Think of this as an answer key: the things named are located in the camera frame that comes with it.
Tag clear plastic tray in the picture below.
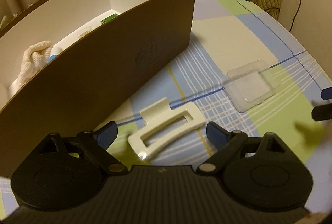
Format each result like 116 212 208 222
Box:
222 60 281 113

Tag white hair claw clip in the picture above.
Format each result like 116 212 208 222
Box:
127 97 206 161

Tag white cloth glove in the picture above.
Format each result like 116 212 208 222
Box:
9 41 54 96

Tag checked bed sheet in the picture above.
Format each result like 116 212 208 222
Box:
1 0 331 212

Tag brown cardboard box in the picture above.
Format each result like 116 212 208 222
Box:
1 0 195 178

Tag blue white tube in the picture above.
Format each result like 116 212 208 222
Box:
48 47 63 62

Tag small green box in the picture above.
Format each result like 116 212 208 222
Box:
101 13 119 24

